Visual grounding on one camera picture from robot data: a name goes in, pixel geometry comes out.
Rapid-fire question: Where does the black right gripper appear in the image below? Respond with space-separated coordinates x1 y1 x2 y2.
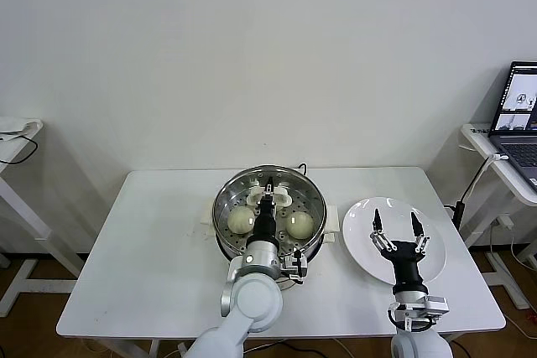
368 208 432 294

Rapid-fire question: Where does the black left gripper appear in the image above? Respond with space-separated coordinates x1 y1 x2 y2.
250 176 282 246

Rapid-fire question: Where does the white steamed baozi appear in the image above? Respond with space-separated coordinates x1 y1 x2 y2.
226 206 256 234
284 211 315 240

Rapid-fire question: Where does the perforated stainless steel steamer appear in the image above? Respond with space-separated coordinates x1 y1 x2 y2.
211 167 328 265

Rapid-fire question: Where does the round white plate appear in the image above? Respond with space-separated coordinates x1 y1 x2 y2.
341 196 446 286

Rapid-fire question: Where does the white side table with laptop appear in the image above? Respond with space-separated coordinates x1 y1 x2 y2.
456 122 537 309

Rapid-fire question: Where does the dark grey open laptop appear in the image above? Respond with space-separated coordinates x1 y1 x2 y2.
488 60 537 194

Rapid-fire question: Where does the crumpled white cloth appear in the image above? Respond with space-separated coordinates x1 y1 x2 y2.
0 117 43 143

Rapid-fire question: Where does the white side table with cloth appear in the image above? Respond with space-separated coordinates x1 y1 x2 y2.
0 117 85 319

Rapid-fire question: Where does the black cable with plug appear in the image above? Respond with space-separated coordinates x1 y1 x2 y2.
444 156 492 229

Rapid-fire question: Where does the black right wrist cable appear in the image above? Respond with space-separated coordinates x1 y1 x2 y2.
388 301 435 332

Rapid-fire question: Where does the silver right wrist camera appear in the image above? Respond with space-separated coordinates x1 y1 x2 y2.
423 295 449 317

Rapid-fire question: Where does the white laptop cable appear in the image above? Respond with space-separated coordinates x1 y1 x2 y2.
463 152 509 200

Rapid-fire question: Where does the thin black looped cable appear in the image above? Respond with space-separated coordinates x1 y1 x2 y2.
0 133 38 166

